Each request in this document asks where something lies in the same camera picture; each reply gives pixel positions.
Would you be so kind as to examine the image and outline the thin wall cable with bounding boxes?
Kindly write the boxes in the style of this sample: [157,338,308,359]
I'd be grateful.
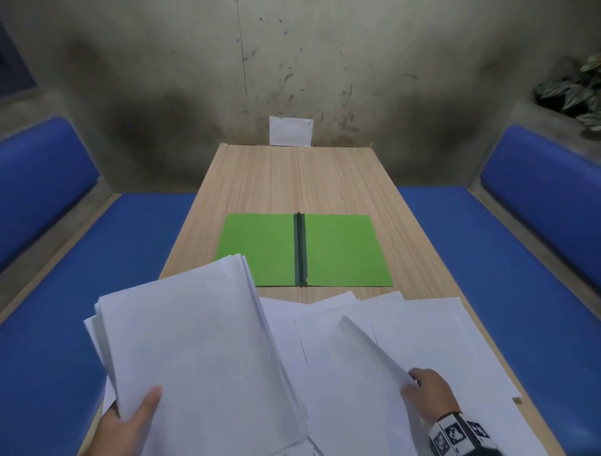
[236,0,249,96]

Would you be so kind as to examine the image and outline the black white marker wristband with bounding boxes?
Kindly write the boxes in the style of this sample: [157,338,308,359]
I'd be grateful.
[428,412,505,456]

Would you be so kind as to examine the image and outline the person's left hand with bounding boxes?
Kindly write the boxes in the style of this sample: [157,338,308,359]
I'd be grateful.
[93,386,163,456]

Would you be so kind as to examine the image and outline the blue bench seat cushion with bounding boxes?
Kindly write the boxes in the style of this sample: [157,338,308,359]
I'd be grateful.
[398,185,601,456]
[0,193,198,456]

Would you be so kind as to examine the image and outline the white paper sheet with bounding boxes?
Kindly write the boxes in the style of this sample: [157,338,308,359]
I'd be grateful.
[371,297,523,456]
[259,290,360,391]
[300,315,430,456]
[295,291,406,365]

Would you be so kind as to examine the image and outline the white card on wall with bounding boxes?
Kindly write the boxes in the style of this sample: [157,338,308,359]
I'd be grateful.
[269,116,314,148]

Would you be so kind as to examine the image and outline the person's right hand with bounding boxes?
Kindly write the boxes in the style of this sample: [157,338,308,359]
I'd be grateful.
[400,368,463,426]

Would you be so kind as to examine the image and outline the blue bench backrest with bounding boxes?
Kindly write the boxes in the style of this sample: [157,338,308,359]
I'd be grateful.
[479,124,601,279]
[0,117,100,274]

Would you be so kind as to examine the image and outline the stack of white papers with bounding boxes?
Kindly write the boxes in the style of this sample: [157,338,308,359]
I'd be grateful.
[84,254,311,456]

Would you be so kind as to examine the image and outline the green leafy plant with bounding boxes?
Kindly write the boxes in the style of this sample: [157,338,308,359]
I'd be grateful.
[533,53,601,132]

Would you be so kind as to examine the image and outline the green open folder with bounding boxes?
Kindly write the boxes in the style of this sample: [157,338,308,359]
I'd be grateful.
[214,212,394,288]

